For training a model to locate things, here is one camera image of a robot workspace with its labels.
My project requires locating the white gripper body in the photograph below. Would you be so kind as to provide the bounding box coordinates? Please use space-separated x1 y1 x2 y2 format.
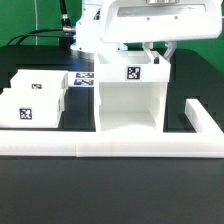
99 0 222 43

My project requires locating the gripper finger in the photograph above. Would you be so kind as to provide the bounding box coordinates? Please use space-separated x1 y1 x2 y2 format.
163 41 177 61
143 42 159 64

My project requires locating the white drawer cabinet box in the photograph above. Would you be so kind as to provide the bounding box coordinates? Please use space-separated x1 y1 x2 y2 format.
94 51 171 132

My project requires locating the white drawer tray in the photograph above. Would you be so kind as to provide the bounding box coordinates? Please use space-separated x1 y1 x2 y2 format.
10 69 68 91
0 89 64 128

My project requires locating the white front drawer tray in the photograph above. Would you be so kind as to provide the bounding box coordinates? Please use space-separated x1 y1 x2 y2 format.
0 89 64 128

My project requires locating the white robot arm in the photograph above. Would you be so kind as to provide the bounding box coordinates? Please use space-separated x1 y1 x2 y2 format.
72 0 223 59

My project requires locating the white marker tag plate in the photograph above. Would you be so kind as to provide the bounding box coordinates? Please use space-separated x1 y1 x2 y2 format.
68 71 94 87

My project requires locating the white L-shaped fence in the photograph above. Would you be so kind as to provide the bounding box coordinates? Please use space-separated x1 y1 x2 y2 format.
0 99 224 158

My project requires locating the black cable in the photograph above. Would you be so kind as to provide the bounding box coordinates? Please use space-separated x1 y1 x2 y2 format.
7 0 77 47

